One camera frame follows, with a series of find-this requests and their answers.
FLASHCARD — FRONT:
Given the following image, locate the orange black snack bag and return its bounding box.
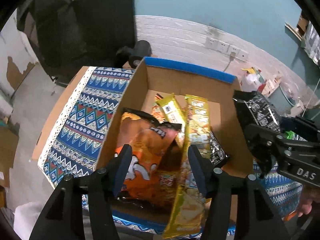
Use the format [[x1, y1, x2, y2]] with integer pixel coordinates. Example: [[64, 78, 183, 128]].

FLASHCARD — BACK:
[[116, 108, 182, 209]]

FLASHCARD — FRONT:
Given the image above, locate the long yellow snack packet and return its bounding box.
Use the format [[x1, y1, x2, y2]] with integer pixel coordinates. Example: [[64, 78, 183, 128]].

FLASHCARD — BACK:
[[162, 94, 213, 240]]

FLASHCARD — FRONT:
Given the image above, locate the black white snack packet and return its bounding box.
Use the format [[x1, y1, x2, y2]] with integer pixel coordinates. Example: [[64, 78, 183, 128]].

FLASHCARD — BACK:
[[233, 90, 281, 133]]

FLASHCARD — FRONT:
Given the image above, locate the short yellow snack packet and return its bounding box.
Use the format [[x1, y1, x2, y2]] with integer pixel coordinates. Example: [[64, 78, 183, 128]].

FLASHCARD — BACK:
[[157, 93, 185, 149]]

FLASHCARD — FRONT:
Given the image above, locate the red yellow fries snack bag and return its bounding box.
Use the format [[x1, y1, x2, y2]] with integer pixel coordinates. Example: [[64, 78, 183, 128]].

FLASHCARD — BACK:
[[151, 93, 168, 123]]

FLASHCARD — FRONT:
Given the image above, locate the person right hand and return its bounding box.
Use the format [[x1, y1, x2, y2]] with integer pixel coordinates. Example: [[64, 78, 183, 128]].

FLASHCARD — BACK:
[[297, 185, 320, 217]]

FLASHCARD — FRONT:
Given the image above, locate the green snack packet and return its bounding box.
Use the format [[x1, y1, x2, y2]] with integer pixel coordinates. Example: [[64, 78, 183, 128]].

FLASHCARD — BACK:
[[285, 131, 296, 140]]

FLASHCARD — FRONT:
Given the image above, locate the light blue waste bin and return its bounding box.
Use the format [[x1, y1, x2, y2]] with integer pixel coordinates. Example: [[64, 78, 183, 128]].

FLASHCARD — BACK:
[[268, 86, 295, 116]]

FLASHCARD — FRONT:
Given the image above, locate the blue patterned tablecloth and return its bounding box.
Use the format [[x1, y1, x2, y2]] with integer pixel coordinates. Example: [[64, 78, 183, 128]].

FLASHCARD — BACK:
[[37, 65, 304, 235]]

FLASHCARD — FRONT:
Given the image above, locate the white cardboard package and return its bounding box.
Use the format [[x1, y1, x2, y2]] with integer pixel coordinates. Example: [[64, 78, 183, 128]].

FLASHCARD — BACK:
[[262, 72, 282, 98]]

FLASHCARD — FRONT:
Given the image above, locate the blue cardboard box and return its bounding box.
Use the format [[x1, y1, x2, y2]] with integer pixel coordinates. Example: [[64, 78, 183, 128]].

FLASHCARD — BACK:
[[98, 57, 253, 232]]

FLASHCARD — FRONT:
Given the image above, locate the red white shopping bag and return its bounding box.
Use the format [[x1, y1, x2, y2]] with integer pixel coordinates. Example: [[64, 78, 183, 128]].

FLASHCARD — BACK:
[[240, 67, 266, 92]]

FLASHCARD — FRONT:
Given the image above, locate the black round object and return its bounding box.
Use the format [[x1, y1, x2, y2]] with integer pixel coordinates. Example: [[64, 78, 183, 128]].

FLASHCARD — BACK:
[[116, 40, 152, 69]]

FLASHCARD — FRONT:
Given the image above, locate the white wall socket strip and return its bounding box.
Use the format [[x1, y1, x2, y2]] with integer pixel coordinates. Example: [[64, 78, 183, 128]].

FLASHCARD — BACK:
[[205, 37, 249, 62]]

